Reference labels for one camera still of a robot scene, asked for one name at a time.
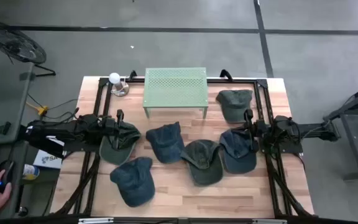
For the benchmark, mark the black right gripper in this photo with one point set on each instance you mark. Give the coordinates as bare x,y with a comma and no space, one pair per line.
261,129

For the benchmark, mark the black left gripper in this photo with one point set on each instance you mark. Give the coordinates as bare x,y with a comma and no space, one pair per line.
110,129

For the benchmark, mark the dark green baseball cap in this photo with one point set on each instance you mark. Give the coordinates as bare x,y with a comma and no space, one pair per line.
204,161
130,137
235,104

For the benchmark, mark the blue denim baseball cap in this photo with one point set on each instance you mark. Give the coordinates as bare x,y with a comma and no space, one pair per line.
165,141
238,152
134,182

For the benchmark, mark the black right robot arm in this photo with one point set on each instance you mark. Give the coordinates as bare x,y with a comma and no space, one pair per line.
291,127

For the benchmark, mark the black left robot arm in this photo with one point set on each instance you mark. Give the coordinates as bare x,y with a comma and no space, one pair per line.
73,130

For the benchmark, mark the white bulb table lamp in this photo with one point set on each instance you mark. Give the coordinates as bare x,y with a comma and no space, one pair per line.
114,78

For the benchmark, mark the green perforated metal shelf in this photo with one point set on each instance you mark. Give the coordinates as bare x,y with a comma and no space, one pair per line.
176,87

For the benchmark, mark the black diagonal bar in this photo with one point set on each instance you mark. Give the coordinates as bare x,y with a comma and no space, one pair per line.
42,144

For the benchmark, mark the white printed cardboard box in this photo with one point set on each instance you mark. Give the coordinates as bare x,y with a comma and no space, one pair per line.
47,160

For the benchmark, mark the white and yellow can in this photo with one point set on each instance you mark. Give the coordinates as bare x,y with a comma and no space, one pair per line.
31,172

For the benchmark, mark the grey metal side table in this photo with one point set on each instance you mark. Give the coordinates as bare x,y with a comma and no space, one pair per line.
357,137

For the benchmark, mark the black computer mouse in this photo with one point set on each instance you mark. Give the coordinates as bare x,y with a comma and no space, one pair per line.
7,169

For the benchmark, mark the grey desk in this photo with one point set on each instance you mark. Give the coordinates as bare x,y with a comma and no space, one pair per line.
2,93

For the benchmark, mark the black round knob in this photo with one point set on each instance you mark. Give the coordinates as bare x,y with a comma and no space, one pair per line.
23,211

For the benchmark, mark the black floor fan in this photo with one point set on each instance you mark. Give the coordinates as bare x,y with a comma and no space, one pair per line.
14,43

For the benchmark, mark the silver metal bracket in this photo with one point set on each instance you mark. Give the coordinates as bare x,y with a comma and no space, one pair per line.
269,221
95,220

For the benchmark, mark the black wedge bracket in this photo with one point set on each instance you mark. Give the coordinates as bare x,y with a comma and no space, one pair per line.
3,128

